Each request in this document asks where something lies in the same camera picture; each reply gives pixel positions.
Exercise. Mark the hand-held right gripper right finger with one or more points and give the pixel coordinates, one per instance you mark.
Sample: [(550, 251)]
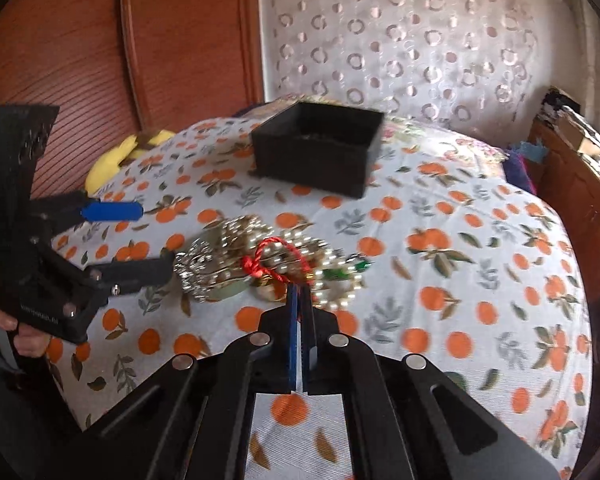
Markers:
[(310, 345)]

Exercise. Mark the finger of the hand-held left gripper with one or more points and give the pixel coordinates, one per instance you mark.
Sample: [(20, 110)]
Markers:
[(112, 211), (140, 272)]

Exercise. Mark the wooden slatted wardrobe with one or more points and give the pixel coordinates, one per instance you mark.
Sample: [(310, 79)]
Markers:
[(80, 60)]

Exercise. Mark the teal plastic bag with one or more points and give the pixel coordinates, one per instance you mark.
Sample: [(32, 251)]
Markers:
[(528, 150)]

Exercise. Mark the stack of papers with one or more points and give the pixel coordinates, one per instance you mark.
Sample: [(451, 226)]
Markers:
[(587, 125)]

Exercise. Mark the person's left hand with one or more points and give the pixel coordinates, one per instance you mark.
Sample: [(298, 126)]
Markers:
[(30, 342)]

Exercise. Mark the heap of mixed jewelry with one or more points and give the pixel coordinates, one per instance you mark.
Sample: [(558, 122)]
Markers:
[(220, 255)]

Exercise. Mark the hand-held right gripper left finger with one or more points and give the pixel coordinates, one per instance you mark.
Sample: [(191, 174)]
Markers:
[(293, 345)]

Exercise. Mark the circle pattern wall cloth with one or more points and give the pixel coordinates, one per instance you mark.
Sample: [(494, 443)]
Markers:
[(404, 35)]

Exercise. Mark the yellow plush toy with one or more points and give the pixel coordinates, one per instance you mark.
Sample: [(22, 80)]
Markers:
[(105, 165)]

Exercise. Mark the black square box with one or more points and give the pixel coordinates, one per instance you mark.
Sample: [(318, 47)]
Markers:
[(310, 160)]

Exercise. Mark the dark blue blanket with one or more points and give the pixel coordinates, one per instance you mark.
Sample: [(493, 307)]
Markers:
[(519, 172)]

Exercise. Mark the floral quilt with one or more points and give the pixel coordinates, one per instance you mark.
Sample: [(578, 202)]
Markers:
[(479, 152)]

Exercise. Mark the orange fruit print bedsheet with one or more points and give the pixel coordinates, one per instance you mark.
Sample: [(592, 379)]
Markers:
[(429, 310)]

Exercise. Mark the wooden side cabinet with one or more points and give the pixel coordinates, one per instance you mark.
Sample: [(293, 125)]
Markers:
[(579, 195)]

